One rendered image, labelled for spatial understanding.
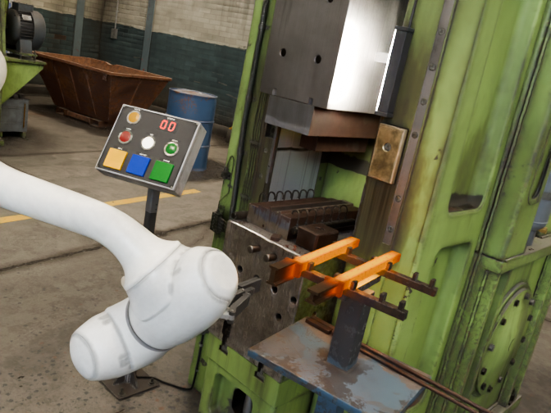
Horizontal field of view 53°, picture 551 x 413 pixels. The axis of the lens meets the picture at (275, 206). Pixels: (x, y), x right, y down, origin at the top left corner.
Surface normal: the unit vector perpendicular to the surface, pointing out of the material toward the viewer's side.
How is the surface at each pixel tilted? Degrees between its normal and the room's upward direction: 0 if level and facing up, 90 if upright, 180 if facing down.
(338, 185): 90
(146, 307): 100
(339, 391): 0
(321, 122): 90
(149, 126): 60
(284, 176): 90
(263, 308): 90
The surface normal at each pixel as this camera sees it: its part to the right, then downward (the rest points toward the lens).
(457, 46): -0.69, 0.07
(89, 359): -0.43, 0.18
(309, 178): 0.70, 0.32
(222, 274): 0.77, -0.38
